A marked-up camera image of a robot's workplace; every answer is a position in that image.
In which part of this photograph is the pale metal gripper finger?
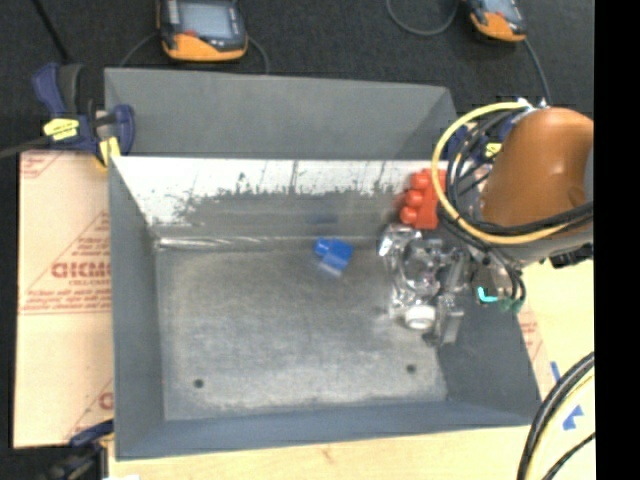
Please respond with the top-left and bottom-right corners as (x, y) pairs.
(423, 295), (465, 348)
(435, 250), (470, 295)

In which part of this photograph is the clear plastic bottle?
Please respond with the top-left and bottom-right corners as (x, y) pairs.
(377, 224), (454, 332)

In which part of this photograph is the red toy block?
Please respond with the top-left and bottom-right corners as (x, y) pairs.
(396, 169), (450, 232)

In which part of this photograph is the blue toy block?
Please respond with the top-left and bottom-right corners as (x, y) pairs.
(312, 237), (355, 278)

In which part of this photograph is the grey metal bin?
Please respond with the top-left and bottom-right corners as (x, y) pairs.
(103, 67), (544, 462)

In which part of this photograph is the brown cardboard board red print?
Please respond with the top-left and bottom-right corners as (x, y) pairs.
(11, 148), (117, 450)

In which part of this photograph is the black cylinder on white bracket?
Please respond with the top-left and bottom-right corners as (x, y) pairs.
(548, 243), (595, 270)

